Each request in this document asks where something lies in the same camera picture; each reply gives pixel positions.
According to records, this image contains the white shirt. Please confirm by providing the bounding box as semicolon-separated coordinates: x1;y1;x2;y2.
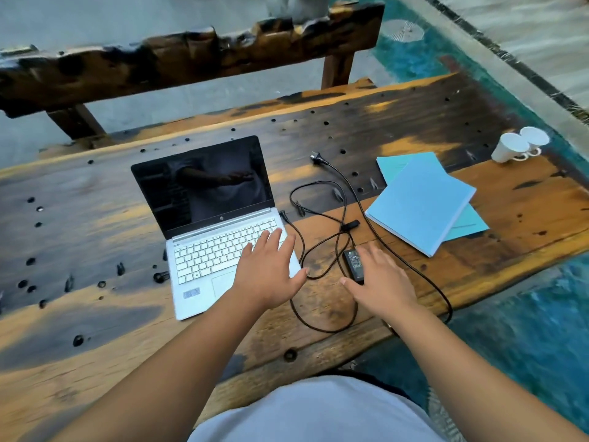
188;374;446;442

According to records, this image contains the white cup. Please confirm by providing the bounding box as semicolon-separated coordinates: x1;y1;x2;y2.
519;126;551;157
491;132;531;164

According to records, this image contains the person's right hand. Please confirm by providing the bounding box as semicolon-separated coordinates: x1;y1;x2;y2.
340;241;419;321

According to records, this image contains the dark wooden bench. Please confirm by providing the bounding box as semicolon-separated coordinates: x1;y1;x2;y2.
0;0;386;152

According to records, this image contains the person's left forearm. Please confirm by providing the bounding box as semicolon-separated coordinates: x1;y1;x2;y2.
50;292;273;442

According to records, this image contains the black power cord with plug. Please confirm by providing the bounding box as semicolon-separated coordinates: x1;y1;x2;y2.
310;151;454;325

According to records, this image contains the person's left hand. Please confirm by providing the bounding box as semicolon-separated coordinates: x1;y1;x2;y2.
230;228;309;314

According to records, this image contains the person's right forearm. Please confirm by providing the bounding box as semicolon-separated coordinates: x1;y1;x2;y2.
381;298;589;442

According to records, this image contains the black power adapter brick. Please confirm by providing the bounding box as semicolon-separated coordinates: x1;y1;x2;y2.
342;248;367;285

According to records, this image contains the light blue book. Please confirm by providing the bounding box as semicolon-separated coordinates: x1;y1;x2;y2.
364;156;477;258

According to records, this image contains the teal notebook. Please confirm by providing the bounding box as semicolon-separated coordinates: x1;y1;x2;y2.
376;152;490;242

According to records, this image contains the silver laptop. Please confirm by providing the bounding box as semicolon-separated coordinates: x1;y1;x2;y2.
131;135;302;322

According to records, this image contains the thin black charger cable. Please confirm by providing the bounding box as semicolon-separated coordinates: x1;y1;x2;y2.
279;180;361;335

